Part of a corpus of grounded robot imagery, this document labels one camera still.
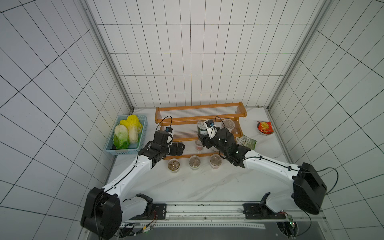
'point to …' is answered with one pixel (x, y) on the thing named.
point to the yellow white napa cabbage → (134, 126)
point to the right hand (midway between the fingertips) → (198, 132)
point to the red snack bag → (265, 128)
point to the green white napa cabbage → (121, 138)
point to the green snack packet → (247, 142)
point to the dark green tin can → (202, 130)
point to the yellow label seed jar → (173, 165)
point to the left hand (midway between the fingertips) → (174, 148)
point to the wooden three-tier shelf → (188, 123)
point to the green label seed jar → (194, 162)
